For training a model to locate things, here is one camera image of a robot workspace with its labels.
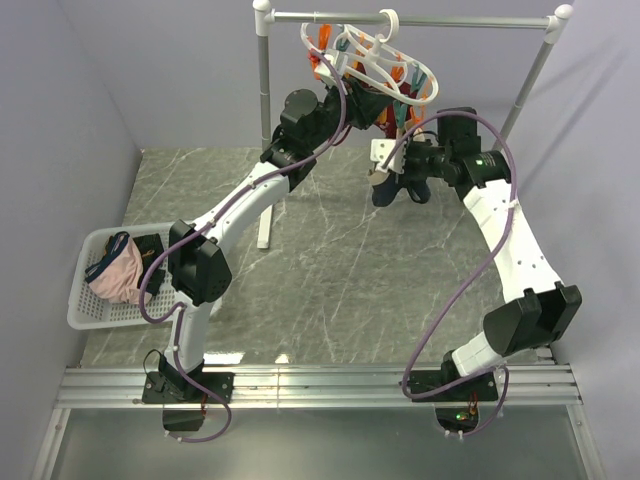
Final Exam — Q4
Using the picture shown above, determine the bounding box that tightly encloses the orange clothespin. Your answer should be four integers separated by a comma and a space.
405, 106, 426, 130
309, 24, 332, 68

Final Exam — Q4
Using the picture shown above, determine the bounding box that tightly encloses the dark red lace bra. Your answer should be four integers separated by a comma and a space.
372, 93, 411, 139

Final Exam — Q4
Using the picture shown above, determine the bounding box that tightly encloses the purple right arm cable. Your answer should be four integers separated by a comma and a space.
381, 111, 517, 437

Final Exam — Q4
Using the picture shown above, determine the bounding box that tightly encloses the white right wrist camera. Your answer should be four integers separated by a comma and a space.
370, 139, 405, 174

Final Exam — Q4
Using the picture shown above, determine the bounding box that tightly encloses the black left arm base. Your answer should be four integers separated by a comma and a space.
141, 368, 234, 433

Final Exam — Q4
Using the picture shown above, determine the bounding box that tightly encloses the silver clothes rack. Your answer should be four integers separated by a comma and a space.
253, 1, 573, 249

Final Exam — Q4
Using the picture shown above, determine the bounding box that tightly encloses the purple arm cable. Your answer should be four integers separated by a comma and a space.
138, 52, 351, 443
381, 111, 517, 437

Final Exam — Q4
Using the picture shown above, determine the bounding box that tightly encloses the teal clothespin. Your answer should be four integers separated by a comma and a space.
393, 100, 409, 131
410, 65, 439, 102

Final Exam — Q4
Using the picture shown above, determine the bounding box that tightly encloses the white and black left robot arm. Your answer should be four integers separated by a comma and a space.
158, 79, 393, 402

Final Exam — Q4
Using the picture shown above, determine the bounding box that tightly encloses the aluminium mounting rail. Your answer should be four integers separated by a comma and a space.
34, 363, 606, 479

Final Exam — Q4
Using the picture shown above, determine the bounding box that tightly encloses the pink underwear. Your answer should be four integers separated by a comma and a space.
84, 231, 142, 305

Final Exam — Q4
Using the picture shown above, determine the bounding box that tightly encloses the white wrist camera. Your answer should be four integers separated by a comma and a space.
309, 49, 352, 87
370, 139, 405, 174

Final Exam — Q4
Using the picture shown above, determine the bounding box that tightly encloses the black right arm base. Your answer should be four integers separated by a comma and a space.
407, 370, 500, 438

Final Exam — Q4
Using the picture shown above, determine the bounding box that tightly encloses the navy blue underwear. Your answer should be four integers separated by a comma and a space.
367, 163, 431, 208

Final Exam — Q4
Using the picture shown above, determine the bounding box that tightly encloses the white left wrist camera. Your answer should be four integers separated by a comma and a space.
309, 49, 352, 87

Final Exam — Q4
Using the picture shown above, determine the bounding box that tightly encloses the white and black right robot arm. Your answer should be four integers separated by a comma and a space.
395, 107, 582, 401

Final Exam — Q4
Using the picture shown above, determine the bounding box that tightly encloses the yellow-orange clothespin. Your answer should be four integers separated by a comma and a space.
376, 108, 389, 129

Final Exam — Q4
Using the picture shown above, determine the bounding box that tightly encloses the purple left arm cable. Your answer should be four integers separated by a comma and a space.
138, 52, 351, 443

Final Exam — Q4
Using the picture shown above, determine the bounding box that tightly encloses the black lace underwear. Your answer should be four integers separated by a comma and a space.
133, 234, 166, 297

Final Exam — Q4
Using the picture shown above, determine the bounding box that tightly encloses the white plastic clip hanger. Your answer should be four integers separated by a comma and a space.
300, 9, 431, 106

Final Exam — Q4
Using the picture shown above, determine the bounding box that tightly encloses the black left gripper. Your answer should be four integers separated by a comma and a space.
306, 76, 394, 152

